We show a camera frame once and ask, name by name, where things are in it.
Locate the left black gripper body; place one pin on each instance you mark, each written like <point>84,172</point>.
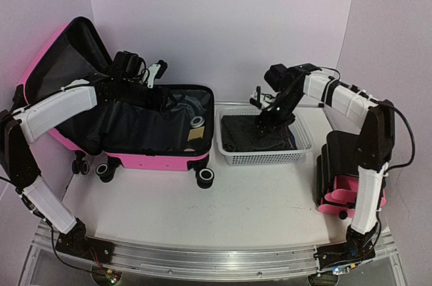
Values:
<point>129,93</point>

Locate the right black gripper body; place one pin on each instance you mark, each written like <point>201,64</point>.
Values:
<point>283,116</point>

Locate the white perforated plastic basket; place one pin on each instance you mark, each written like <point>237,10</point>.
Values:
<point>299,128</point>

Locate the black dotted cloth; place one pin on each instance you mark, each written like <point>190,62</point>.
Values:
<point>240,133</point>

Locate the pink hard-shell suitcase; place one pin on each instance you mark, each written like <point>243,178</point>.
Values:
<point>130,136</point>

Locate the blue cloth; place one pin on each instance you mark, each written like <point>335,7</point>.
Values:
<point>293,136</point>

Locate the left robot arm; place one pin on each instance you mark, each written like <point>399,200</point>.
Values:
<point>123,81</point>

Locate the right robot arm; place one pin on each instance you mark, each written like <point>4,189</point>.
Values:
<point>375,143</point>

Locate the round white black tape roll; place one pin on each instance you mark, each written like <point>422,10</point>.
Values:
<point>197,122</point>

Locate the tan square box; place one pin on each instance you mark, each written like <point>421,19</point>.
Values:
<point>196,133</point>

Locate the black and pink drawer organizer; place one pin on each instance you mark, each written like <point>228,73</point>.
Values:
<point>339,179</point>

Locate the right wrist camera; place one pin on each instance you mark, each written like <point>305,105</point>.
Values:
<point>260,99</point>

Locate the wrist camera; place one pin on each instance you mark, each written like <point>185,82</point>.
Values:
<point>260,99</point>
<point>155,72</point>

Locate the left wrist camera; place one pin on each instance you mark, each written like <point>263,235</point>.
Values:
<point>155,72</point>

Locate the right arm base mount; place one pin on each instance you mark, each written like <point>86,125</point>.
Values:
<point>339,256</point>

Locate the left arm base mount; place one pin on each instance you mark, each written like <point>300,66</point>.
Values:
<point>89,248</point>

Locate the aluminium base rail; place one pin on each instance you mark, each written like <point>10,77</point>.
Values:
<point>224,265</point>

